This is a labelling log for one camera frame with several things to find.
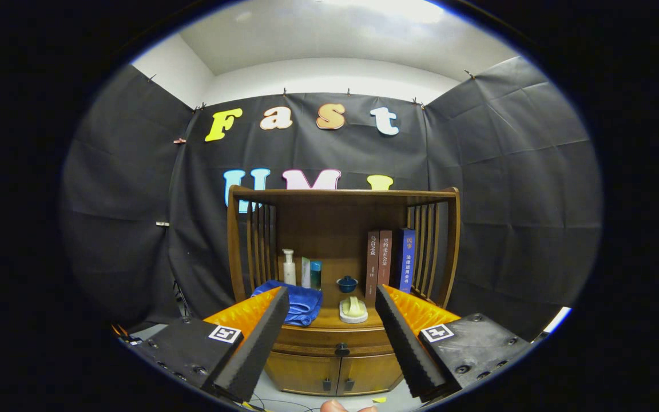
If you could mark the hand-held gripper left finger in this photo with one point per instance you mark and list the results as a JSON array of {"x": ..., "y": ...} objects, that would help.
[{"x": 258, "y": 349}]

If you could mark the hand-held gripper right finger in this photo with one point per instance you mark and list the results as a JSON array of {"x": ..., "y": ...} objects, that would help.
[{"x": 407, "y": 346}]

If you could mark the wooden drawer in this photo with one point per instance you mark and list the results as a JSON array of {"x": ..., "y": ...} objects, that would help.
[{"x": 312, "y": 340}]

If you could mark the white dish with yellow soap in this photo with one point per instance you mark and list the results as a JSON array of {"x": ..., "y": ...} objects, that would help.
[{"x": 353, "y": 312}]

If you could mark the wooden cabinet door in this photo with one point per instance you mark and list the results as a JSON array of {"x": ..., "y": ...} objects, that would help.
[
  {"x": 372, "y": 372},
  {"x": 301, "y": 372}
]

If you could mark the wooden countertop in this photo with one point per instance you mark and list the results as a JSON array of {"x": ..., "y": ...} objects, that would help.
[{"x": 329, "y": 317}]

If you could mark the wooden cabinet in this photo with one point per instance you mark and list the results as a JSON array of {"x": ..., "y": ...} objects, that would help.
[{"x": 329, "y": 223}]

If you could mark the blue folded towel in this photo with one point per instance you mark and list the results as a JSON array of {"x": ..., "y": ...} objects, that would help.
[{"x": 304, "y": 306}]

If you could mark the white pump bottle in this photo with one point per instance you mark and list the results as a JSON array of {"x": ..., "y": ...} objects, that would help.
[{"x": 289, "y": 273}]

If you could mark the blue ceramic lidded cup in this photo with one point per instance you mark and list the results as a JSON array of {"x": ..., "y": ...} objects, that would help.
[{"x": 347, "y": 284}]

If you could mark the blue book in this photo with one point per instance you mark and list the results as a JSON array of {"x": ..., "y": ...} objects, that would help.
[{"x": 407, "y": 260}]

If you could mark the white and green box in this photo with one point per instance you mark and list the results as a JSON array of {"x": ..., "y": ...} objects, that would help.
[{"x": 305, "y": 274}]

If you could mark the teal box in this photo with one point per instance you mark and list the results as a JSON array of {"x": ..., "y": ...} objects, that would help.
[{"x": 316, "y": 276}]

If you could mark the black floor device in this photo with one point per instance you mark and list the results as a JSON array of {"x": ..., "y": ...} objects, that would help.
[{"x": 128, "y": 335}]

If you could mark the white panel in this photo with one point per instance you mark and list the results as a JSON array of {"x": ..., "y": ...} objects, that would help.
[{"x": 558, "y": 319}]

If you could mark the black backdrop cloth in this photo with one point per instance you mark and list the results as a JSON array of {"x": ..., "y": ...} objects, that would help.
[{"x": 507, "y": 200}]

